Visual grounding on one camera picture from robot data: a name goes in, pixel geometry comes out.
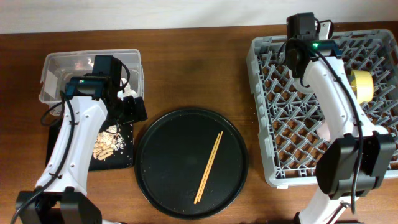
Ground large white tissue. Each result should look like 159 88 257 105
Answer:
118 78 137 100

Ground food scraps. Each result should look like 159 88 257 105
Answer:
93 125 126 161

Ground pink cup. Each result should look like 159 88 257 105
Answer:
316 121 331 142

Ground yellow bowl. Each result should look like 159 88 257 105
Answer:
350 70 374 104

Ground grey plate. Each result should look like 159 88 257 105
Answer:
293 77 313 95

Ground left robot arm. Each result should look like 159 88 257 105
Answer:
11 55 147 223

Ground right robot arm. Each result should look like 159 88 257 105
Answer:
285 12 396 223

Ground grey dishwasher rack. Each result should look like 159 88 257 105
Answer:
246 29 397 189

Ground black rectangular tray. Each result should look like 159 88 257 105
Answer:
45 123 134 171

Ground round black tray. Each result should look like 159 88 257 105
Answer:
135 108 248 220

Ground clear plastic bin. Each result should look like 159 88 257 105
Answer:
39 49 144 107

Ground left black cable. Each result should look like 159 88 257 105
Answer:
11 63 131 224

